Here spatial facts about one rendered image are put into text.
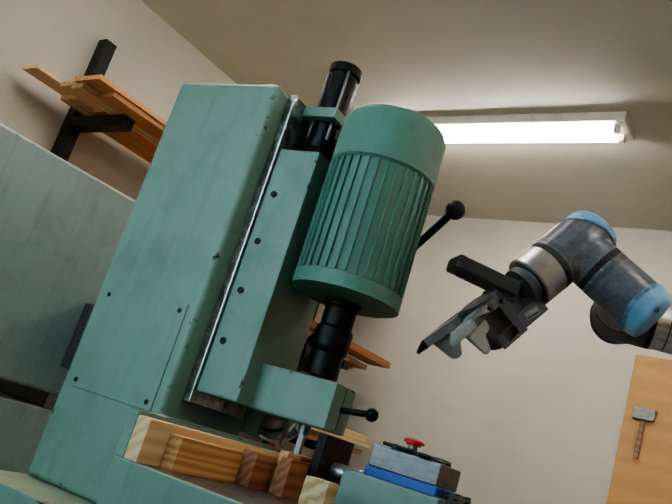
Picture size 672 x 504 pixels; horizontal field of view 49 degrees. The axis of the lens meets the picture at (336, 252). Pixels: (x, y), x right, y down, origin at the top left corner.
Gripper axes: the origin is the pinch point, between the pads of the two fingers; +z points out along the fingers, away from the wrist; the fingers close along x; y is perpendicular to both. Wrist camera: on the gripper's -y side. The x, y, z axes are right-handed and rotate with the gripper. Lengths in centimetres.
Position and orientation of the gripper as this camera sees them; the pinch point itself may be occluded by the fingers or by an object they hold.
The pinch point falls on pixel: (428, 347)
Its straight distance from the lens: 116.4
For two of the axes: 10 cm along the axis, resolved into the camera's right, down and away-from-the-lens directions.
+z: -7.7, 5.6, -2.9
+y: 5.9, 8.1, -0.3
